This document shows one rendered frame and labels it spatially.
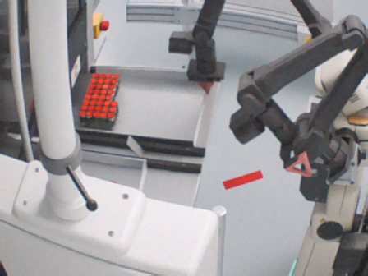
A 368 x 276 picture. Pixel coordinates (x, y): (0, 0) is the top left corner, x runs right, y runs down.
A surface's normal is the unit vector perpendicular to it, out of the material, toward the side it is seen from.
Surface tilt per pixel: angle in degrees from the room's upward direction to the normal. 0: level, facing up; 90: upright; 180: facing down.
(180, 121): 0
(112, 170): 0
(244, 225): 0
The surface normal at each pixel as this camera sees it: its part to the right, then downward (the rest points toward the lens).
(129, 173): -0.04, -0.68
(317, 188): -0.27, 0.71
